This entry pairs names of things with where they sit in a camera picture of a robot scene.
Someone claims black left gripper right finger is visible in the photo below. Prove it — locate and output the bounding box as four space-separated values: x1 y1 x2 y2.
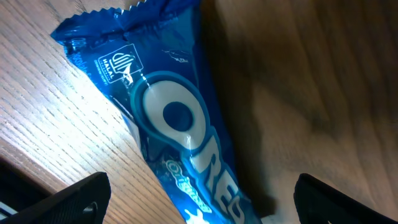
294 173 397 224

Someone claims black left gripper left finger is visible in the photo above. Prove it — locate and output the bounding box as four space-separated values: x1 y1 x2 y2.
1 172 111 224

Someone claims blue Oreo cookie pack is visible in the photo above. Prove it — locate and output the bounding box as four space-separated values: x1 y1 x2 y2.
52 0 260 224

